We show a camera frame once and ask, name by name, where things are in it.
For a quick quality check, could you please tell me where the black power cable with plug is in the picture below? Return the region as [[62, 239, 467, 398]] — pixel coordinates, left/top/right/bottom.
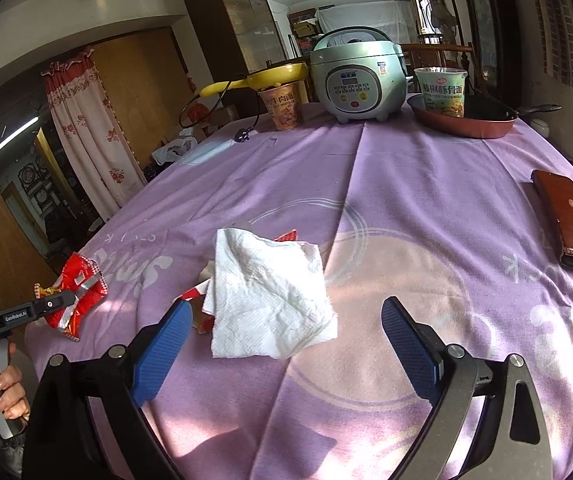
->
[[179, 80, 267, 145]]

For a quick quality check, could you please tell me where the red plastic bag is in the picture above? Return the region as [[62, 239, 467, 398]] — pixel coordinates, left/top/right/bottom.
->
[[186, 102, 217, 126]]

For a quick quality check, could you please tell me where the brown leather phone case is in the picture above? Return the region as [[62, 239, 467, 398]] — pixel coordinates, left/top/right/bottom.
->
[[531, 169, 573, 276]]

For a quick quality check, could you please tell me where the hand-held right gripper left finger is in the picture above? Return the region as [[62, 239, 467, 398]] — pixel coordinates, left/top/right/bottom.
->
[[22, 300, 194, 480]]

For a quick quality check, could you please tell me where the tall dark wooden cabinet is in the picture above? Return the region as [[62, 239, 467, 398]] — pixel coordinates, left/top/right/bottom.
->
[[459, 0, 522, 108]]

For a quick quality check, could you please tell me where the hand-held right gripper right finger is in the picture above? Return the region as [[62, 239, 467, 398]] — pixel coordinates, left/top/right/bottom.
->
[[381, 296, 552, 480]]

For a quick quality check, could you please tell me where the shelf with boxes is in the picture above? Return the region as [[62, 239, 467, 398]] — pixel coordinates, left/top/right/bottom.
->
[[288, 7, 320, 53]]

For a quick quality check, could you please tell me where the white paper tissue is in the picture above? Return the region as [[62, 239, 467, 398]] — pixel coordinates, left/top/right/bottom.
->
[[201, 227, 340, 360]]

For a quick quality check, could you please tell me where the red frying pan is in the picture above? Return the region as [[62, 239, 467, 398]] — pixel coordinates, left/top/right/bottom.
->
[[407, 92, 562, 140]]

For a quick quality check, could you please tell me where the white plastic bag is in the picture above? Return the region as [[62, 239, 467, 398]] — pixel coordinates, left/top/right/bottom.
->
[[154, 137, 198, 166]]

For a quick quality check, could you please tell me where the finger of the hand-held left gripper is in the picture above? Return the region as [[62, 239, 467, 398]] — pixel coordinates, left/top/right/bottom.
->
[[26, 290, 76, 323]]

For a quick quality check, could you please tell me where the purple printed tablecloth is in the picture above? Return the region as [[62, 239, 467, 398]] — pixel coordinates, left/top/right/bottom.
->
[[24, 100, 573, 480]]

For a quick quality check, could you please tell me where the red silver snack wrapper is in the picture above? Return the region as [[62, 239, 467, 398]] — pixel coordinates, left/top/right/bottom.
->
[[34, 252, 108, 343]]

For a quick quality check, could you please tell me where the white hanging sheet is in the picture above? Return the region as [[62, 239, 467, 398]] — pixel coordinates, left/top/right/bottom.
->
[[315, 0, 415, 38]]

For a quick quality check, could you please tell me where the pale green rice cooker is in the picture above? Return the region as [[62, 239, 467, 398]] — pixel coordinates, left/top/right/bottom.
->
[[309, 26, 410, 125]]

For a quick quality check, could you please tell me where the red white packet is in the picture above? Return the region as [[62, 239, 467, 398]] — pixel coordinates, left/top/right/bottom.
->
[[171, 229, 300, 335]]

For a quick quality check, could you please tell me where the standing fan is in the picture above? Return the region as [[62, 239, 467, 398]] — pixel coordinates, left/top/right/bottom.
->
[[424, 0, 455, 46]]

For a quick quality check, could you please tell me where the pink floral curtain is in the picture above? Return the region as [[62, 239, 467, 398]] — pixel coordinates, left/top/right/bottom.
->
[[41, 46, 148, 223]]

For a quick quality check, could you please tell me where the green instant noodle cup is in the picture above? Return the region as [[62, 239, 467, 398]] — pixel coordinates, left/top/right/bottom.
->
[[414, 66, 469, 118]]

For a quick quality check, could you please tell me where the wooden glass door cabinet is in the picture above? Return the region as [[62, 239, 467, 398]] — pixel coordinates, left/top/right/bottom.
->
[[184, 0, 290, 121]]

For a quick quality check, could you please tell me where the yellow pan with handle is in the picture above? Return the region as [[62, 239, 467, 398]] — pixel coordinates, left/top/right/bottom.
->
[[199, 62, 310, 98]]

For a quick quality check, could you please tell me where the brown instant noodle cup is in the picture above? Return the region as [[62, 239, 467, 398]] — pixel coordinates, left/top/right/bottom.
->
[[258, 80, 305, 132]]

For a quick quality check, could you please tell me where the wooden chair back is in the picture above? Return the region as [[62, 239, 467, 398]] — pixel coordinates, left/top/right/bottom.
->
[[401, 42, 475, 96]]

